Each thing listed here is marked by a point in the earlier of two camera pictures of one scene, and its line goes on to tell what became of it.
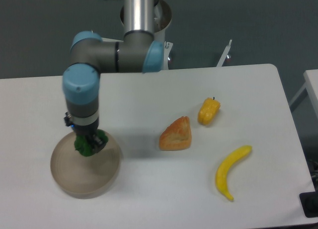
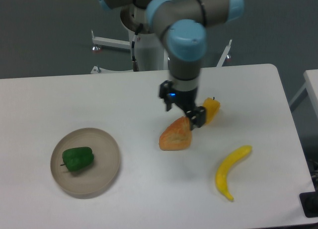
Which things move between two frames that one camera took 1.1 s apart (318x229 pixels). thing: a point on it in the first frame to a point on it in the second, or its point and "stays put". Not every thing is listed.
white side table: [311, 84] stays put
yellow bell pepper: [208, 111] stays put
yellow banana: [221, 173] stays put
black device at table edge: [309, 201] stays put
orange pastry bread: [177, 136] stays put
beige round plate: [81, 177] stays put
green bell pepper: [82, 144] to [76, 158]
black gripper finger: [97, 143] to [197, 116]
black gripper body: [84, 130] to [186, 100]
